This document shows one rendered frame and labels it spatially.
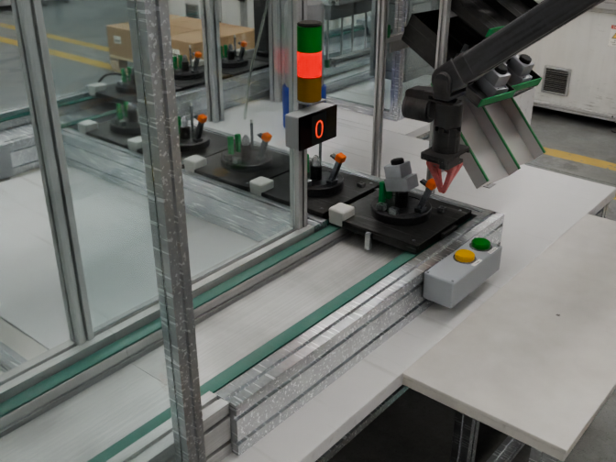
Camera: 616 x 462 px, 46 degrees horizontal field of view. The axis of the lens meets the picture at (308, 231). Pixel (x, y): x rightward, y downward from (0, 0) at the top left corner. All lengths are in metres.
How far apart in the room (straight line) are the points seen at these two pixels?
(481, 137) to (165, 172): 1.22
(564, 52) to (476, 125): 3.83
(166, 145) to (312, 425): 0.60
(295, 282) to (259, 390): 0.40
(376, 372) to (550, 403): 0.31
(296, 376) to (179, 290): 0.40
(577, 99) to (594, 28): 0.51
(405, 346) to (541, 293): 0.38
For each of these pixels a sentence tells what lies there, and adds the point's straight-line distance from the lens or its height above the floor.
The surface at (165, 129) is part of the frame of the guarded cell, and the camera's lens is 0.81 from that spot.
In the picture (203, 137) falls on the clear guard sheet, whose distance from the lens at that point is 1.36.
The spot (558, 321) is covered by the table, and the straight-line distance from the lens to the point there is 1.58.
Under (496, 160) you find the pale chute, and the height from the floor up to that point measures 1.02.
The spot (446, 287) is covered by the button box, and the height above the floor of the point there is 0.95.
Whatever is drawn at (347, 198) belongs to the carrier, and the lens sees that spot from 1.76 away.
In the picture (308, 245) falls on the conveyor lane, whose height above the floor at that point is 0.95.
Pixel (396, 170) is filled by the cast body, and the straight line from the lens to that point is 1.64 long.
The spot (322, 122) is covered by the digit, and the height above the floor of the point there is 1.21.
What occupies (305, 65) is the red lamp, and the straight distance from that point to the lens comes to 1.48.
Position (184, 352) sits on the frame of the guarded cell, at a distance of 0.94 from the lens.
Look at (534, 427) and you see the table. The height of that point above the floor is 0.86.
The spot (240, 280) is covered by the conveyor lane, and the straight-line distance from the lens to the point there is 1.47.
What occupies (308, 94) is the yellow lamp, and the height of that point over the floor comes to 1.28.
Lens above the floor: 1.68
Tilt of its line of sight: 26 degrees down
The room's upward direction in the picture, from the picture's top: straight up
